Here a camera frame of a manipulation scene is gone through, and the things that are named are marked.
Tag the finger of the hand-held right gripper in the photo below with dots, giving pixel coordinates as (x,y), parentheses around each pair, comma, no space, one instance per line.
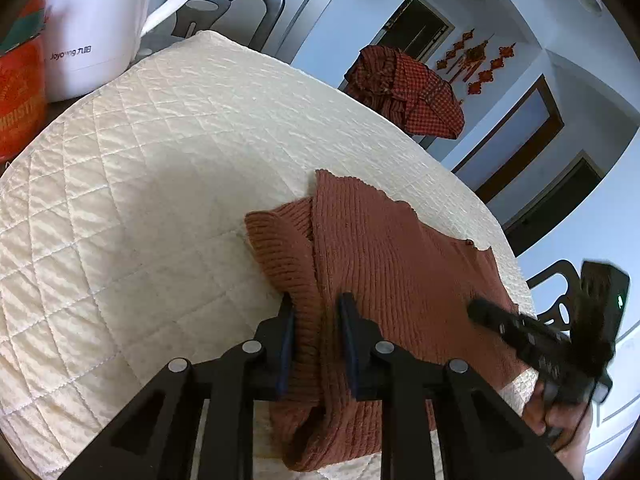
(505,322)

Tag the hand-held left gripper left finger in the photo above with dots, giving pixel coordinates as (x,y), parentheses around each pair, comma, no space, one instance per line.
(285,345)

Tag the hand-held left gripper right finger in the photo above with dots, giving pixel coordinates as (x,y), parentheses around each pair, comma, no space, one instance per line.
(350,350)

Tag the rust brown knitted sweater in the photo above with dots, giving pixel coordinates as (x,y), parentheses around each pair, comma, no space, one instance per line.
(400,260)

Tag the person's right hand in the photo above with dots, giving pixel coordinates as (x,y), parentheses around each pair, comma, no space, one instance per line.
(575,430)

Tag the black plastic chair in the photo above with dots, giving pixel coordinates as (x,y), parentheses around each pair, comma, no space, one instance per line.
(555,280)

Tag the dark framed door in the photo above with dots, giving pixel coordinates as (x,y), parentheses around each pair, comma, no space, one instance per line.
(565,200)

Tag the brown framed door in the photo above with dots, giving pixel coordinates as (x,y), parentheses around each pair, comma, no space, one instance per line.
(555,120)

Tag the cream quilted blanket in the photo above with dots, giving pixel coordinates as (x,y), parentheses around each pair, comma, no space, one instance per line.
(150,185)

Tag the red checkered cloth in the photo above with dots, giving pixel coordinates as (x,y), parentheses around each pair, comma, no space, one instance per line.
(420,90)

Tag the dark window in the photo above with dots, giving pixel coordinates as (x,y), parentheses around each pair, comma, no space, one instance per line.
(420,30)

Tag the grey plastic chair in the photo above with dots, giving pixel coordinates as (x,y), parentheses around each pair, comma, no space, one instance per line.
(240,0)

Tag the red reindeer bottle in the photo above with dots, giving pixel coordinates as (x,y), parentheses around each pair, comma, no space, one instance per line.
(20,100)

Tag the white electric kettle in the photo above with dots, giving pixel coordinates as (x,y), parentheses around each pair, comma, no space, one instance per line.
(90,20)

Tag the red knot wall ornament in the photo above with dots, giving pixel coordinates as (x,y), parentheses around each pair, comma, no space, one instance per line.
(452,53)
(487,77)
(475,54)

